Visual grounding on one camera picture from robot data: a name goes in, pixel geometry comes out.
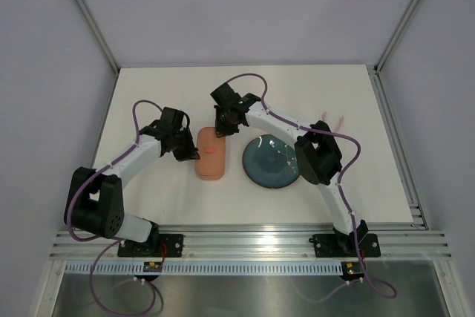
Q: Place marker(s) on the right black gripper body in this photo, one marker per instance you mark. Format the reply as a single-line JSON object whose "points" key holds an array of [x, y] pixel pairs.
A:
{"points": [[228, 126]]}

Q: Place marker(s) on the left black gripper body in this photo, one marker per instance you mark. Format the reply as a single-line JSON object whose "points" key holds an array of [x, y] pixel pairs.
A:
{"points": [[184, 145]]}

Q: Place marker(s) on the pink lunch box lid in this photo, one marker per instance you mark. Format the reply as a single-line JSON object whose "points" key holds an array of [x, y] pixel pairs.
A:
{"points": [[212, 150]]}

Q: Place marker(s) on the pink lunch box base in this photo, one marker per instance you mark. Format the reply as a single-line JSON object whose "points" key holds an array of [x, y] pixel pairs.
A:
{"points": [[207, 175]]}

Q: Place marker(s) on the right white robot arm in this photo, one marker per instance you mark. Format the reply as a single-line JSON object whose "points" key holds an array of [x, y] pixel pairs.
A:
{"points": [[317, 154]]}

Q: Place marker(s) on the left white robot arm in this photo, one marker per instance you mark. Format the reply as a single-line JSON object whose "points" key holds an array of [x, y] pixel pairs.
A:
{"points": [[95, 206]]}

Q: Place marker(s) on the blue ceramic plate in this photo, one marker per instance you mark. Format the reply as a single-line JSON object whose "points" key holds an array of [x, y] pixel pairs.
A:
{"points": [[270, 162]]}

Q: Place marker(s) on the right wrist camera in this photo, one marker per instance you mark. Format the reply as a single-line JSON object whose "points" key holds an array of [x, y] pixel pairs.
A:
{"points": [[224, 96]]}

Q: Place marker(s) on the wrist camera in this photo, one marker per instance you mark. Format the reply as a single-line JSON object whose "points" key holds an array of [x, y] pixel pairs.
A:
{"points": [[175, 117], [224, 96]]}

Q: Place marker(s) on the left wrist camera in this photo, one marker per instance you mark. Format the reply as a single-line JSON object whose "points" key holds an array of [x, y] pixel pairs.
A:
{"points": [[175, 117]]}

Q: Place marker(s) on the left black base bracket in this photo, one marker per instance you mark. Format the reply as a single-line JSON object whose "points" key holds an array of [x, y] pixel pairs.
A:
{"points": [[170, 245]]}

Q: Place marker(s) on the black base bracket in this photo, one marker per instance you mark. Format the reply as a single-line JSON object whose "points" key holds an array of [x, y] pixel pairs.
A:
{"points": [[170, 245], [326, 245]]}

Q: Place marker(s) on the right black base bracket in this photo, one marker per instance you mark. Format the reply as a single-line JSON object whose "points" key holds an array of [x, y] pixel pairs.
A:
{"points": [[326, 245]]}

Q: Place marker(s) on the white slotted cable duct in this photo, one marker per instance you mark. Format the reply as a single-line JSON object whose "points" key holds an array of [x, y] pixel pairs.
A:
{"points": [[208, 268]]}

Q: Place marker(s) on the aluminium mounting rail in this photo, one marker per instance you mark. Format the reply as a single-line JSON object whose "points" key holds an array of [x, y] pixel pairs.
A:
{"points": [[291, 243]]}

